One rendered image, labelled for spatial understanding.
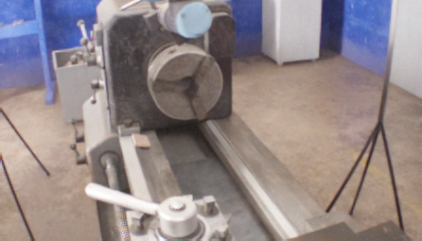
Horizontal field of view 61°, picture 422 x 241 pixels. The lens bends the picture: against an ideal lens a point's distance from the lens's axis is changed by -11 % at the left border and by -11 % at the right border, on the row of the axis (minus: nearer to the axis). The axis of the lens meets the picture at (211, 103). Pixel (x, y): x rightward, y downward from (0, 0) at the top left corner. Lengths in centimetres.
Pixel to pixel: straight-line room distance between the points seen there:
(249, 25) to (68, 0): 232
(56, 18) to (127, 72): 335
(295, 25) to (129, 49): 366
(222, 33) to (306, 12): 356
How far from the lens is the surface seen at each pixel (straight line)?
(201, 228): 67
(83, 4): 480
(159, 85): 133
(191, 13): 99
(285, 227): 114
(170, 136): 185
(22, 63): 500
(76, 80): 359
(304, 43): 512
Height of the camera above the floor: 159
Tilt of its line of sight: 24 degrees down
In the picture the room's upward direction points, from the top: 1 degrees counter-clockwise
